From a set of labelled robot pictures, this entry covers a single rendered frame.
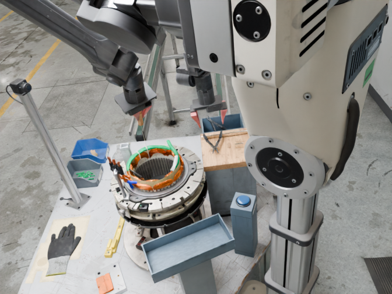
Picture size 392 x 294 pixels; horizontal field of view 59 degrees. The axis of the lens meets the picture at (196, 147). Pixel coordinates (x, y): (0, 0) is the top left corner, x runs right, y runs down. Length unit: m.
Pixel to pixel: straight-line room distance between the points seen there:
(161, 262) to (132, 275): 0.32
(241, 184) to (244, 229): 0.19
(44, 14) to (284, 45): 0.53
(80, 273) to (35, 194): 1.78
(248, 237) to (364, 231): 1.33
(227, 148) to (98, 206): 0.66
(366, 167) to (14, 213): 2.71
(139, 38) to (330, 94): 0.27
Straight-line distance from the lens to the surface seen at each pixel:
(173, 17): 0.36
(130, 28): 0.42
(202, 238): 1.07
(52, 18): 0.75
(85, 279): 1.41
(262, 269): 1.90
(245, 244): 1.26
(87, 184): 1.71
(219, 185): 1.30
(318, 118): 0.54
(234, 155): 1.26
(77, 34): 0.77
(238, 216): 1.14
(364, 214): 2.54
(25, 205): 3.08
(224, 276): 1.28
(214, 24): 0.33
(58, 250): 1.51
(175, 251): 1.06
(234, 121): 1.49
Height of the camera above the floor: 1.88
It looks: 38 degrees down
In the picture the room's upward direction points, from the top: 10 degrees counter-clockwise
